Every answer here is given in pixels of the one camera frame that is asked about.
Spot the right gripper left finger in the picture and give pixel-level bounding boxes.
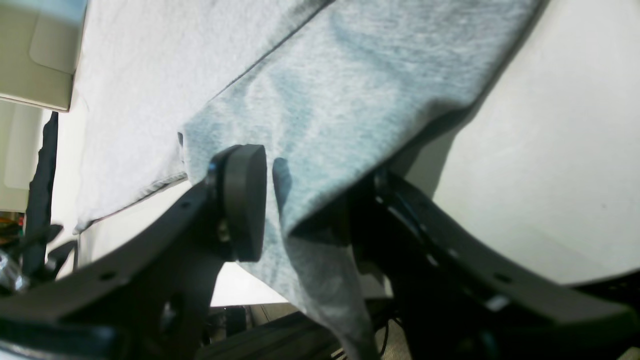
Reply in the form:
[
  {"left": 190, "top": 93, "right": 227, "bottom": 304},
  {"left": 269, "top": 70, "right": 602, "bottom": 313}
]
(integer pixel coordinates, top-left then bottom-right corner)
[{"left": 1, "top": 145, "right": 268, "bottom": 360}]

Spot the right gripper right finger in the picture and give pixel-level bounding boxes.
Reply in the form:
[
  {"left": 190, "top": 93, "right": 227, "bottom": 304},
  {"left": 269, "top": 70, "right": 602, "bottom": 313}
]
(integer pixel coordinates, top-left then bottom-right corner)
[{"left": 342, "top": 168, "right": 639, "bottom": 360}]

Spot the grey T-shirt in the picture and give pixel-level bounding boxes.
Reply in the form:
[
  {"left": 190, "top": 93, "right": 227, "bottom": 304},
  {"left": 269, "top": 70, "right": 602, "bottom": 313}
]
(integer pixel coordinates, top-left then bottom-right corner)
[{"left": 74, "top": 0, "right": 540, "bottom": 360}]

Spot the grey bin at right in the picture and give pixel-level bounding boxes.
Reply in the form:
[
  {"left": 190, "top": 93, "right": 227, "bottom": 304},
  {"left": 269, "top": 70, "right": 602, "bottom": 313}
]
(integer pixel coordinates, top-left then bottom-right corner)
[{"left": 0, "top": 0, "right": 89, "bottom": 213}]

